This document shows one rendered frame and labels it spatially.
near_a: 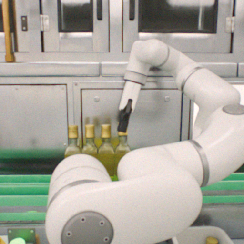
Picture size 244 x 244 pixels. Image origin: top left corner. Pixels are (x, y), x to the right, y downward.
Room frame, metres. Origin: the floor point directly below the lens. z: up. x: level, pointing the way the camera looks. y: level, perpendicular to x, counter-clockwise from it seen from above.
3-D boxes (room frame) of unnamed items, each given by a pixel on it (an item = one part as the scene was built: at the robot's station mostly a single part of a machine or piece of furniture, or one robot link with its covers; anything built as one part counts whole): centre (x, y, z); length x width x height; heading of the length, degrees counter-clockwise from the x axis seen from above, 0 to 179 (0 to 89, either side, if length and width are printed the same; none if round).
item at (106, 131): (0.78, 0.05, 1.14); 0.04 x 0.04 x 0.04
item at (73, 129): (0.78, 0.17, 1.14); 0.04 x 0.04 x 0.04
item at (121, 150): (0.78, -0.01, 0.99); 0.06 x 0.06 x 0.21; 1
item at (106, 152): (0.78, 0.05, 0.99); 0.06 x 0.06 x 0.21; 2
